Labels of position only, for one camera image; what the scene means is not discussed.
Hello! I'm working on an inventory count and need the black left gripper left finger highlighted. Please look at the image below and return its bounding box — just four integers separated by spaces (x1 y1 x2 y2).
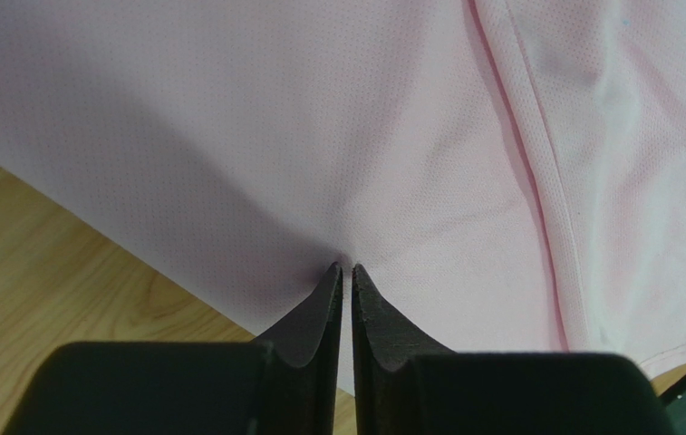
5 264 343 434

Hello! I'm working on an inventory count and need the pink t shirt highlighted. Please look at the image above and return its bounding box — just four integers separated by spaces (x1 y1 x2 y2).
0 1 686 377

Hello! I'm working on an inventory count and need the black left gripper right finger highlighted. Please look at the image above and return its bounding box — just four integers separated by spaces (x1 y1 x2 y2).
352 266 673 434

